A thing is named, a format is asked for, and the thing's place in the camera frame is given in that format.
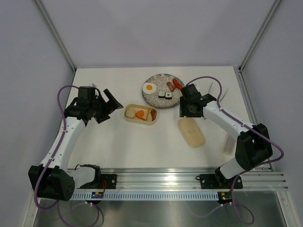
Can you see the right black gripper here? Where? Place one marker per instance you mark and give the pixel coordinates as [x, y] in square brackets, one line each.
[183, 111]

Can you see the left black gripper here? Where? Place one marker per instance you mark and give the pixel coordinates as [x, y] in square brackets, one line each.
[108, 106]

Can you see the red bacon slice toy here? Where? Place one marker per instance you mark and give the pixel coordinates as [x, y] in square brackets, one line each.
[153, 114]

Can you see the beige lunch box base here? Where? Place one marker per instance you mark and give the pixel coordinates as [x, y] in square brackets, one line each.
[147, 110]

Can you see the metal tongs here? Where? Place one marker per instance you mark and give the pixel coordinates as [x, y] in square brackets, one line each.
[209, 91]

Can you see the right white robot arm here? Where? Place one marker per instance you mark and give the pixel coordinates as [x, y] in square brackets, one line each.
[252, 146]

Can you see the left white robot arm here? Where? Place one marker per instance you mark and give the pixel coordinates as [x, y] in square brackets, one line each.
[50, 178]

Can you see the beige lunch box lid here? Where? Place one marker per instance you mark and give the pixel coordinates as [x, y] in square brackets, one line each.
[191, 132]

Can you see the right sushi roll piece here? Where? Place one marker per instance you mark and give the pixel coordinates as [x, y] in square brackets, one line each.
[168, 95]

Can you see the sushi roll piece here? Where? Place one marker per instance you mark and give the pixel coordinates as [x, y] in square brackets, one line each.
[161, 94]
[168, 95]

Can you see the left sushi roll piece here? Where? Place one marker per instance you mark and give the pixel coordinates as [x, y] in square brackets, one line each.
[161, 94]

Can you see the red sausage toy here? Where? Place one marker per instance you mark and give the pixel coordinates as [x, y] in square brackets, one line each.
[177, 84]

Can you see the round speckled grey plate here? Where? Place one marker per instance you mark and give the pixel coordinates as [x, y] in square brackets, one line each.
[160, 81]

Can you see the toy fried egg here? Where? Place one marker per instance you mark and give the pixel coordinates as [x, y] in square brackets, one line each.
[149, 88]

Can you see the clear plastic tongs holder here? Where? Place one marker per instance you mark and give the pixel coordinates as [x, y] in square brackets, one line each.
[229, 145]

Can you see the left circuit board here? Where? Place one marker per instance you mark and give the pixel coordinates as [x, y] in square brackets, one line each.
[97, 195]

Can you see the circuit board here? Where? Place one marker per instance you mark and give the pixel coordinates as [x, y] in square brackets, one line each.
[97, 195]
[224, 197]

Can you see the right circuit board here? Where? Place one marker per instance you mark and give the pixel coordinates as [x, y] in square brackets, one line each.
[224, 197]

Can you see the right black camera box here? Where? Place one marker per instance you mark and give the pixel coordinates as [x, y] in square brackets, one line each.
[190, 93]

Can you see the black camera box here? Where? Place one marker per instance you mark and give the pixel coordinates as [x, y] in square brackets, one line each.
[190, 93]
[87, 93]

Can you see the left black camera box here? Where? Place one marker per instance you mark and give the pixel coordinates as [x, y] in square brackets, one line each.
[87, 93]

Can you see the right side aluminium rail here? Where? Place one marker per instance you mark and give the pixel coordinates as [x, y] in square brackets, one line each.
[246, 95]

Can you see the aluminium rail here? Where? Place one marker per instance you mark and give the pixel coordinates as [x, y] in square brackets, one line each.
[184, 179]
[246, 95]

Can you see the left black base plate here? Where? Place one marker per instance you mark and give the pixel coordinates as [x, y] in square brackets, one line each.
[106, 180]

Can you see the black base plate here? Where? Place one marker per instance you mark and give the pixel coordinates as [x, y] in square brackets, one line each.
[106, 180]
[210, 181]

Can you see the aluminium front rail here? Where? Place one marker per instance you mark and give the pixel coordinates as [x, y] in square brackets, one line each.
[184, 179]

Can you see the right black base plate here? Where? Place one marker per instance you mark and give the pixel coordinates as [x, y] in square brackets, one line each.
[210, 181]

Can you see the white slotted cable duct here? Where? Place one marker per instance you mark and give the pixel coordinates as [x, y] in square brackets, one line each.
[147, 196]

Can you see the left aluminium frame post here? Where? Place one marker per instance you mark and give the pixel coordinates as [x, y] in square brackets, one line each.
[52, 29]

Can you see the aluminium frame post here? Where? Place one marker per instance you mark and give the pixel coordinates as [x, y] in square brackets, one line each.
[261, 32]
[52, 29]

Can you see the right aluminium frame post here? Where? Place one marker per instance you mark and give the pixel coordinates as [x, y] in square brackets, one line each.
[261, 32]

